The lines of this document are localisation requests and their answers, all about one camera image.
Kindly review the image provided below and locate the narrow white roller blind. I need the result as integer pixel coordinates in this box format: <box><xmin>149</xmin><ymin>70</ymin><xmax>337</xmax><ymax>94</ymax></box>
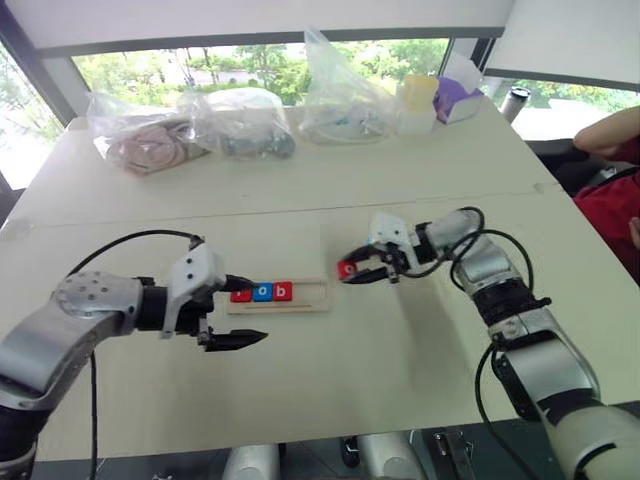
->
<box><xmin>481</xmin><ymin>0</ymin><xmax>640</xmax><ymax>93</ymax></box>

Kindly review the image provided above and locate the plastic bag with grey items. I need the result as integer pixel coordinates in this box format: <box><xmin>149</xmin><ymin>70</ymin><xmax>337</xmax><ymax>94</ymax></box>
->
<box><xmin>177</xmin><ymin>86</ymin><xmax>297</xmax><ymax>162</ymax></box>

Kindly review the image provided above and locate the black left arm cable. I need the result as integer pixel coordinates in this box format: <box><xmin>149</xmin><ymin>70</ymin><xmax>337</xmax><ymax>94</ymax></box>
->
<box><xmin>63</xmin><ymin>229</ymin><xmax>207</xmax><ymax>480</ymax></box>

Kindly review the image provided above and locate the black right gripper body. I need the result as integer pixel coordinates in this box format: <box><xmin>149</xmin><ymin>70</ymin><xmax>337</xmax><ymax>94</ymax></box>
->
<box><xmin>370</xmin><ymin>241</ymin><xmax>405</xmax><ymax>286</ymax></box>

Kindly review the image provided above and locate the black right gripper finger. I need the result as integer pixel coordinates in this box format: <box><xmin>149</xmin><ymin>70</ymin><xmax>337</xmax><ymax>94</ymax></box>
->
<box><xmin>343</xmin><ymin>244</ymin><xmax>382</xmax><ymax>265</ymax></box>
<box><xmin>341</xmin><ymin>266</ymin><xmax>390</xmax><ymax>287</ymax></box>

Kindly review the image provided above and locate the black metal bracket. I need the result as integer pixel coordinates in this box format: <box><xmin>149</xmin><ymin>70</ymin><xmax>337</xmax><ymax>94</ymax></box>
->
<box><xmin>431</xmin><ymin>428</ymin><xmax>475</xmax><ymax>472</ymax></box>

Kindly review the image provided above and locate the purple and white box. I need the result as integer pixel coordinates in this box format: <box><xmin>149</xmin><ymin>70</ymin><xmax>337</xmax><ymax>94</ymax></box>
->
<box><xmin>432</xmin><ymin>51</ymin><xmax>487</xmax><ymax>125</ymax></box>

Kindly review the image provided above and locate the person's red shirt torso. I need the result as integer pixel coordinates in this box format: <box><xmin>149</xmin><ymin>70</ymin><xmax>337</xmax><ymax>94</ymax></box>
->
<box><xmin>571</xmin><ymin>140</ymin><xmax>640</xmax><ymax>287</ymax></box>

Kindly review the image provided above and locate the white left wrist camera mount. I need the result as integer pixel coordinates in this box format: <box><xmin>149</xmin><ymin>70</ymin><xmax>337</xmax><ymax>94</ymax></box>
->
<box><xmin>159</xmin><ymin>241</ymin><xmax>227</xmax><ymax>340</ymax></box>

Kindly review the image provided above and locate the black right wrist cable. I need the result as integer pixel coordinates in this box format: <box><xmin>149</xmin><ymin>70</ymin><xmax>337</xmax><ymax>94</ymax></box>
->
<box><xmin>398</xmin><ymin>206</ymin><xmax>535</xmax><ymax>302</ymax></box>

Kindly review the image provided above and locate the black right elbow cable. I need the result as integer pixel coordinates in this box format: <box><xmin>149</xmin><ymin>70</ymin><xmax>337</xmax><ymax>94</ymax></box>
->
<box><xmin>473</xmin><ymin>327</ymin><xmax>554</xmax><ymax>480</ymax></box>

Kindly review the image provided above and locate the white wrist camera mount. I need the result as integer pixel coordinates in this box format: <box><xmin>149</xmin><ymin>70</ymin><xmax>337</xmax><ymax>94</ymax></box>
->
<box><xmin>366</xmin><ymin>211</ymin><xmax>422</xmax><ymax>272</ymax></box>
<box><xmin>159</xmin><ymin>241</ymin><xmax>227</xmax><ymax>340</ymax></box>

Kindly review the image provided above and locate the plastic bag with pink cloth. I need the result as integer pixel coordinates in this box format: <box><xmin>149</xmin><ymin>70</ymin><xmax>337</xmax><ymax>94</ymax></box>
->
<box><xmin>85</xmin><ymin>89</ymin><xmax>214</xmax><ymax>177</ymax></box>

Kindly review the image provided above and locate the black chair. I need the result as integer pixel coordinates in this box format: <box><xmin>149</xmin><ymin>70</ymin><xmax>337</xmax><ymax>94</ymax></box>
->
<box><xmin>528</xmin><ymin>138</ymin><xmax>640</xmax><ymax>199</ymax></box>

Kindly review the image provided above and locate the yellow and white container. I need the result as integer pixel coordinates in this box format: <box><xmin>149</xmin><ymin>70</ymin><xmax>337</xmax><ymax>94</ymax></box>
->
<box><xmin>396</xmin><ymin>74</ymin><xmax>440</xmax><ymax>137</ymax></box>

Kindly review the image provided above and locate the wooden letter tray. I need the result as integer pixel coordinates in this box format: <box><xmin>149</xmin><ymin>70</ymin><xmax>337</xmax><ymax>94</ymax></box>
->
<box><xmin>226</xmin><ymin>277</ymin><xmax>333</xmax><ymax>316</ymax></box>

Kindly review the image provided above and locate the wide white roller blind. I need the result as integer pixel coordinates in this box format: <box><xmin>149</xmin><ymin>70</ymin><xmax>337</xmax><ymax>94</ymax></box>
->
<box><xmin>8</xmin><ymin>0</ymin><xmax>517</xmax><ymax>52</ymax></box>

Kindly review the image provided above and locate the silver rounded robot leg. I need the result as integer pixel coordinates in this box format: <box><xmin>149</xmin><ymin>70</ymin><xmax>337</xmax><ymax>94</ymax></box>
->
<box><xmin>221</xmin><ymin>442</ymin><xmax>282</xmax><ymax>480</ymax></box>
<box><xmin>355</xmin><ymin>431</ymin><xmax>425</xmax><ymax>480</ymax></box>

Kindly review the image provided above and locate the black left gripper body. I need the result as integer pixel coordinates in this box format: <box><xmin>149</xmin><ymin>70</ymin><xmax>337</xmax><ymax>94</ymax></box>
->
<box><xmin>171</xmin><ymin>277</ymin><xmax>230</xmax><ymax>348</ymax></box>

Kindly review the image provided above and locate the steel tumbler with black lid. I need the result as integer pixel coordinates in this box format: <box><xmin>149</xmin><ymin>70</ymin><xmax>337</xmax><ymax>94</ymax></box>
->
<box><xmin>499</xmin><ymin>85</ymin><xmax>532</xmax><ymax>122</ymax></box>

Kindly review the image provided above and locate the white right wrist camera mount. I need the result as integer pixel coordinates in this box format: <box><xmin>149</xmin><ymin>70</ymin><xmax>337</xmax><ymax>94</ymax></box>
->
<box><xmin>366</xmin><ymin>211</ymin><xmax>422</xmax><ymax>272</ymax></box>

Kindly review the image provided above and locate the tall clear plastic bag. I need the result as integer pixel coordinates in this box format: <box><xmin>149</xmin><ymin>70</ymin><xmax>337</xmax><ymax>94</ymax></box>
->
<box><xmin>298</xmin><ymin>25</ymin><xmax>402</xmax><ymax>147</ymax></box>

